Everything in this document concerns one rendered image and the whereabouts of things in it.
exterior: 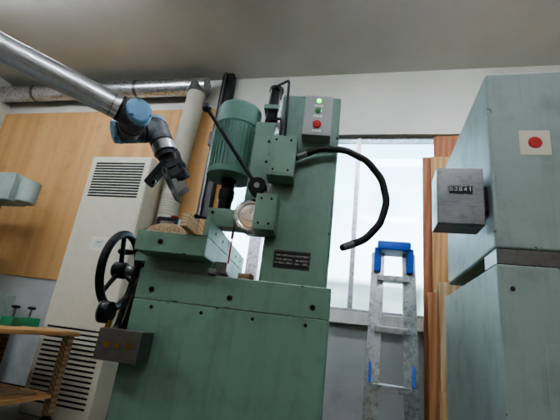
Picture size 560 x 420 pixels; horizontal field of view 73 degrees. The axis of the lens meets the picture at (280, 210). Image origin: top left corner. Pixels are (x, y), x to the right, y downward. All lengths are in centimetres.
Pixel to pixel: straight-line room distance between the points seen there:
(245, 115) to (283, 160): 32
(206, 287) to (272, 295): 20
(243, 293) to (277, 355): 19
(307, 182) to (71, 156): 287
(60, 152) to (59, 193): 41
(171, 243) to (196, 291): 16
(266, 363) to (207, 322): 20
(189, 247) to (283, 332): 36
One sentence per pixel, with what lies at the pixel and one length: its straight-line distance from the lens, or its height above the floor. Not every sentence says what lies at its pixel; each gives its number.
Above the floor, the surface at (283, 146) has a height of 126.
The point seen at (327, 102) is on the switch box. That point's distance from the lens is 141.
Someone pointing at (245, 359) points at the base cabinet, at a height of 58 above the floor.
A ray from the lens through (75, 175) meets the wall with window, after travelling 376.
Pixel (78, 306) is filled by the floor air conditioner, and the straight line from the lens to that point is 295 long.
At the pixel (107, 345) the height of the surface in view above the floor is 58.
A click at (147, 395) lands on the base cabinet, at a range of 120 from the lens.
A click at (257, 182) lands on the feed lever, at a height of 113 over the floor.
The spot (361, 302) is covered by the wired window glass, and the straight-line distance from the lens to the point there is 265.
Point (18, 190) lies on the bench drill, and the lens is 342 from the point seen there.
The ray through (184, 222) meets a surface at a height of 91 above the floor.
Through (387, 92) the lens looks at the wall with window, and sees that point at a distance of 317.
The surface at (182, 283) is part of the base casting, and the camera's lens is 118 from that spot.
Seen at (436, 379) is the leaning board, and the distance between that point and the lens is 231.
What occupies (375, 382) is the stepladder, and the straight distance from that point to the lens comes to 186.
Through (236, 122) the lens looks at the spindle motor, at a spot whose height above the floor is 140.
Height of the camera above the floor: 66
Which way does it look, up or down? 18 degrees up
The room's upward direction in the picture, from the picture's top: 7 degrees clockwise
